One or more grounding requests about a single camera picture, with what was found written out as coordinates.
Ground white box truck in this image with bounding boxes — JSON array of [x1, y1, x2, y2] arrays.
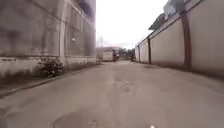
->
[[101, 46, 120, 62]]

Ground trees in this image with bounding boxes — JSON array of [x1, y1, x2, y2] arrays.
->
[[118, 47, 136, 62]]

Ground grey-brown concrete road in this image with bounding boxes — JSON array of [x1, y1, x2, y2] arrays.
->
[[0, 59, 224, 128]]

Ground bush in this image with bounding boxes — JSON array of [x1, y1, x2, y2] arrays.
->
[[34, 56, 66, 78]]

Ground building with dark roof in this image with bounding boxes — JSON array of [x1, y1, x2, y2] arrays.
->
[[148, 0, 201, 32]]

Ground large grey concrete building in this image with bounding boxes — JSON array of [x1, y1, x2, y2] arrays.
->
[[0, 0, 98, 83]]

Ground dirt verge strip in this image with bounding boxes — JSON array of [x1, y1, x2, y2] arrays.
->
[[0, 62, 101, 99]]

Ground pinkish wall with dark posts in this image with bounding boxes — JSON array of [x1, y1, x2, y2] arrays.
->
[[133, 0, 224, 79]]

